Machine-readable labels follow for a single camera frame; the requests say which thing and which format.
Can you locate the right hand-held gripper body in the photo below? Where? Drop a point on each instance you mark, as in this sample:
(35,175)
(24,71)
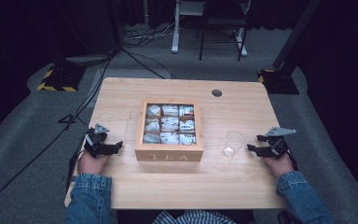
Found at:
(278,146)

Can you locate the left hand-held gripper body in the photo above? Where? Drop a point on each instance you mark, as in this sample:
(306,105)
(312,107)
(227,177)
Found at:
(95,140)

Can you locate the clear plastic cup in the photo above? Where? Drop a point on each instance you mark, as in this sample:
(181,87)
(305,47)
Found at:
(233,144)

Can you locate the wooden tea box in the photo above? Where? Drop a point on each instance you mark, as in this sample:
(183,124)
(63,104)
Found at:
(169,154)

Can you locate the person's right hand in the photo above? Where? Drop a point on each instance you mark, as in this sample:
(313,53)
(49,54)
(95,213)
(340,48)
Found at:
(281,166)

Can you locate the person's left hand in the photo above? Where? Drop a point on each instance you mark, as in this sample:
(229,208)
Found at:
(90,165)

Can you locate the black stand base striped edge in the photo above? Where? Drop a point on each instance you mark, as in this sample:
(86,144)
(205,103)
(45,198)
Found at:
(279,82)
(60,79)

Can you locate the group of white tea bags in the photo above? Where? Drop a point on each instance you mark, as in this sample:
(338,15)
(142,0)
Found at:
(170,123)

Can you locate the person's striped clothing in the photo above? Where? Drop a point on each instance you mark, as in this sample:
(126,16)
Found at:
(194,217)

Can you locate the white desk leg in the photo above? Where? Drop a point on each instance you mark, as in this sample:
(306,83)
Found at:
(241,43)
(175,37)

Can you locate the black slanted stand pole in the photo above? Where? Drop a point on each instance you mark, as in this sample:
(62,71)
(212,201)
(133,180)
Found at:
(295,34)

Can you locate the black metal chair frame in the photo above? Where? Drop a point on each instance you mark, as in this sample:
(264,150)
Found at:
(202,37)

